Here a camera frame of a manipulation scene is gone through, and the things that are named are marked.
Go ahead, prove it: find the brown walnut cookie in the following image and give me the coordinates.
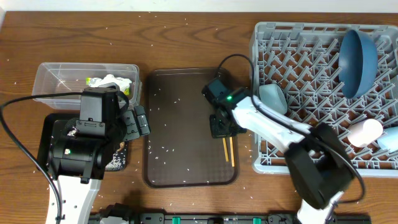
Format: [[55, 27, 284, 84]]
[[117, 142, 125, 152]]

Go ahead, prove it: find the white tissue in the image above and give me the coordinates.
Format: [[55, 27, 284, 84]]
[[89, 73, 133, 94]]

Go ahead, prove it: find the light blue rice bowl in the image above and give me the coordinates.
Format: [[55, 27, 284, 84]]
[[259, 83, 287, 114]]

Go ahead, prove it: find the colourful snack wrapper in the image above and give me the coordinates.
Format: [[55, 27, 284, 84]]
[[86, 77, 131, 96]]

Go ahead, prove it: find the pink white cup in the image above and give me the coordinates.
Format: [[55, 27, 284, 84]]
[[347, 119, 383, 147]]

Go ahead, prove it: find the blue plate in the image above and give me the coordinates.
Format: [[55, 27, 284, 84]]
[[338, 30, 378, 99]]

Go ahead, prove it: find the light blue cup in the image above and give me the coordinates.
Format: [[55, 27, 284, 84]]
[[377, 126, 398, 152]]

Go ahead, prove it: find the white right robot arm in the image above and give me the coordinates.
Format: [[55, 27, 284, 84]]
[[201, 78, 355, 223]]

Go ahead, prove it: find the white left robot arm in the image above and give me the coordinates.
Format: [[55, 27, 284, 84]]
[[46, 87, 150, 223]]

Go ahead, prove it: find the black waste tray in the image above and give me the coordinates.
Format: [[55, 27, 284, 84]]
[[37, 113, 129, 172]]

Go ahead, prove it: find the grey dishwasher rack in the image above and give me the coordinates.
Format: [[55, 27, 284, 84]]
[[250, 22, 397, 178]]

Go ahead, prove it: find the white rice pile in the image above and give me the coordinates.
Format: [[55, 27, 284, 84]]
[[60, 126, 127, 175]]

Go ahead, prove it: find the brown serving tray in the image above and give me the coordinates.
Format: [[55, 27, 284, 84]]
[[143, 68, 239, 189]]

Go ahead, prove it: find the clear plastic bin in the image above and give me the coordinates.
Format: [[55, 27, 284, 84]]
[[32, 62, 142, 109]]

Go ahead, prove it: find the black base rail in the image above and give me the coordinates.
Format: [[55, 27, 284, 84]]
[[88, 212, 372, 224]]

